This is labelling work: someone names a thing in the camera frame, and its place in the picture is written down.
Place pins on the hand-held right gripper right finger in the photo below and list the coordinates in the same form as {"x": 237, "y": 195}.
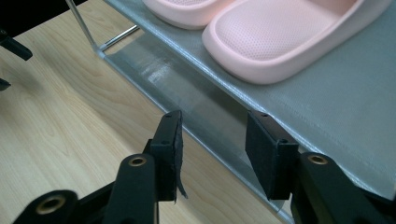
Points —
{"x": 271, "y": 155}

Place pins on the pink slipper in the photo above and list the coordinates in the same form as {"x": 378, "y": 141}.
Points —
{"x": 186, "y": 14}
{"x": 267, "y": 40}

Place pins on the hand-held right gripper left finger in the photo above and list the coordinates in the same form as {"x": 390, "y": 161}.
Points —
{"x": 168, "y": 149}

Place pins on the grey fabric metal shoe rack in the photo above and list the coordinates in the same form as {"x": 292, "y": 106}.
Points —
{"x": 342, "y": 109}

